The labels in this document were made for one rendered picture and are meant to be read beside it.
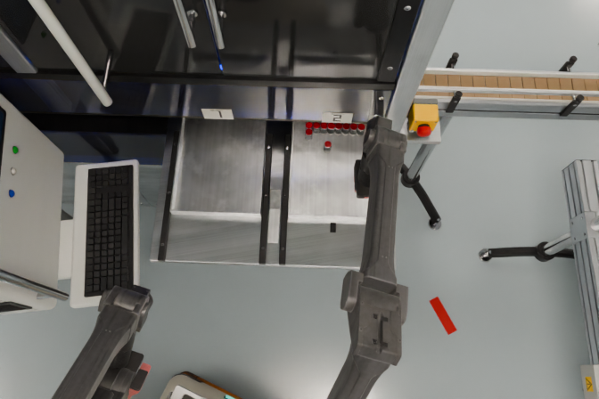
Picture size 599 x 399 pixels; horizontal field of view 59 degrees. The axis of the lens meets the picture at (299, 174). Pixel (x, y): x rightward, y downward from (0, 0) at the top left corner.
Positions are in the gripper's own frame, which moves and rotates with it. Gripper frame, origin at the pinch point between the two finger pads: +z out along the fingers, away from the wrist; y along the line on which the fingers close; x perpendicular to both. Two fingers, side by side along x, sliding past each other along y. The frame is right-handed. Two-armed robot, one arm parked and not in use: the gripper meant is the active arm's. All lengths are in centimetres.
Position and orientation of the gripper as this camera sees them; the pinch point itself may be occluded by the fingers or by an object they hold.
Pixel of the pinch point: (365, 196)
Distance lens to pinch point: 136.5
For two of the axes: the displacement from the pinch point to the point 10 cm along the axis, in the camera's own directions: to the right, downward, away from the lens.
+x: -10.0, -0.2, 0.0
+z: -0.1, 5.2, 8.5
